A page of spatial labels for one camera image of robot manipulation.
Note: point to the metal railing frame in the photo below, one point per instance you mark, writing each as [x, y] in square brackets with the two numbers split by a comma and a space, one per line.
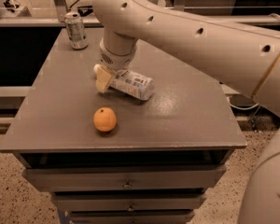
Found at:
[53, 14]

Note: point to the orange fruit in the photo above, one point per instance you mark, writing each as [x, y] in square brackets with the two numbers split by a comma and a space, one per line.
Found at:
[104, 119]

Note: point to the grey drawer cabinet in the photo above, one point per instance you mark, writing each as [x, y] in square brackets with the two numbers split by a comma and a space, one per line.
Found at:
[154, 167]

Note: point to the clear plastic water bottle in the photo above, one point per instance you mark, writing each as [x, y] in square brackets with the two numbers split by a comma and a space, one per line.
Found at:
[132, 83]

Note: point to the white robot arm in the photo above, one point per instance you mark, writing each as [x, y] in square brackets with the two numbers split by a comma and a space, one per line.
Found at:
[244, 57]

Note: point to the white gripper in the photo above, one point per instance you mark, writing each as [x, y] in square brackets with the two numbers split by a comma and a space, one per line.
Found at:
[114, 62]

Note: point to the silver soda can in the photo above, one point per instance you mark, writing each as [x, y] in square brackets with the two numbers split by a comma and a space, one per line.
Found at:
[75, 29]

